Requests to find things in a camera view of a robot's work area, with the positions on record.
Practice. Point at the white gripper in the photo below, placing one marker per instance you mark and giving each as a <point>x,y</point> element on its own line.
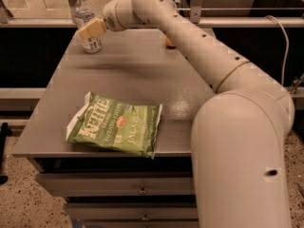
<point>109,17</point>

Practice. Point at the clear plastic water bottle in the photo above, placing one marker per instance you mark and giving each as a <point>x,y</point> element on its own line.
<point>83,13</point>

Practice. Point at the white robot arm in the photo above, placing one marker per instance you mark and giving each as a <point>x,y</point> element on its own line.
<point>237,138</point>

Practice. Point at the green jalapeno chip bag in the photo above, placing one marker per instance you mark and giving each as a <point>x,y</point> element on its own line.
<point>115,125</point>

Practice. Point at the grey drawer cabinet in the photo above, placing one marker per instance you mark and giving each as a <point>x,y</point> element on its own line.
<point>134,67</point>

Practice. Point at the orange fruit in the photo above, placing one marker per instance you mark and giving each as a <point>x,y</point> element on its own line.
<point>168,42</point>

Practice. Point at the metal railing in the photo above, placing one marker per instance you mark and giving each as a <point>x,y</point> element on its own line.
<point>57,13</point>

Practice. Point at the black floor stand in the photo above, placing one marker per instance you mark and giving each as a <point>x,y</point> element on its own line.
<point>4,133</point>

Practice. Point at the top grey drawer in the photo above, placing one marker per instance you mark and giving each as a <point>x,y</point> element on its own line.
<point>117,184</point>

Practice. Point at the grey drawer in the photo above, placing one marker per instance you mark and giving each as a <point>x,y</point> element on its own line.
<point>138,211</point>
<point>117,184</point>

